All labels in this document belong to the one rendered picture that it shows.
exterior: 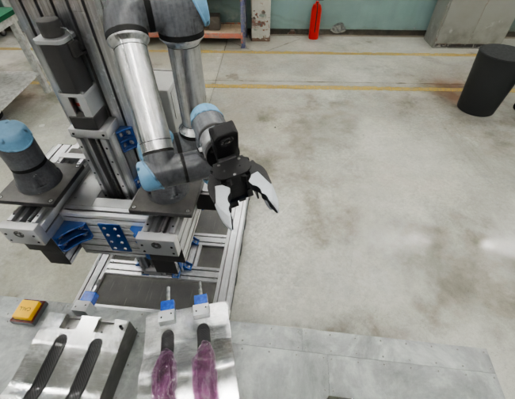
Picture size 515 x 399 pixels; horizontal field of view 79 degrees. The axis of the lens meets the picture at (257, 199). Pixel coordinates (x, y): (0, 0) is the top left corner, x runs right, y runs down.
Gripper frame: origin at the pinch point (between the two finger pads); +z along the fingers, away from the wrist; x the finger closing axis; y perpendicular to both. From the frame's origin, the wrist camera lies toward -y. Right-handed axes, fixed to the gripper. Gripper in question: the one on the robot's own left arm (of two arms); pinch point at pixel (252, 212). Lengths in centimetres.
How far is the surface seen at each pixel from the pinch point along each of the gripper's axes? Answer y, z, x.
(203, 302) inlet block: 57, -18, 19
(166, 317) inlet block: 54, -16, 31
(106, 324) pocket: 53, -21, 49
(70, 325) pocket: 52, -25, 60
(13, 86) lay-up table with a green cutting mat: 99, -361, 163
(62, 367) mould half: 49, -12, 60
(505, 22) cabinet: 176, -311, -477
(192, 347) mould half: 56, -5, 26
